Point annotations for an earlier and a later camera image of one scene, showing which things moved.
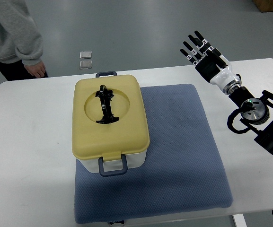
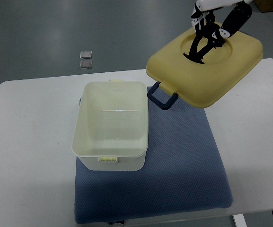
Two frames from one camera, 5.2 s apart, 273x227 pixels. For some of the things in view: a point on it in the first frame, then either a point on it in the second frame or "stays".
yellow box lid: (110, 116) → (199, 84)
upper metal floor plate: (85, 54) stays
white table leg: (239, 220) stays
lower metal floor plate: (85, 64) stays
